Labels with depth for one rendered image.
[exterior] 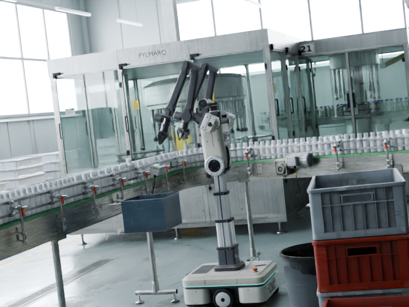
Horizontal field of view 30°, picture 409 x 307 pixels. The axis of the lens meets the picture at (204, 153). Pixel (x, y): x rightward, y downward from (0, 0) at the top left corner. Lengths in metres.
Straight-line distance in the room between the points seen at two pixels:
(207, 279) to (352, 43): 5.42
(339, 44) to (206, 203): 2.99
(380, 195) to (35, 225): 2.13
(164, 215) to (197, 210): 3.99
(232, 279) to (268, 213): 3.17
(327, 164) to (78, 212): 2.51
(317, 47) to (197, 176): 4.04
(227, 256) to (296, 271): 1.70
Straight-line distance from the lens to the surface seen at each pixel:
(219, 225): 5.90
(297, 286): 4.32
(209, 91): 6.10
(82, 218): 5.05
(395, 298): 3.20
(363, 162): 6.50
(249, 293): 5.73
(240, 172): 7.08
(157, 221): 5.11
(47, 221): 4.67
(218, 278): 5.78
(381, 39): 10.44
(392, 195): 3.27
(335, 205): 3.26
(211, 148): 5.79
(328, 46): 10.51
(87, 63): 9.48
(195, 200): 9.06
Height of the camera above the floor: 1.48
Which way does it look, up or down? 3 degrees down
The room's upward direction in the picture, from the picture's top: 6 degrees counter-clockwise
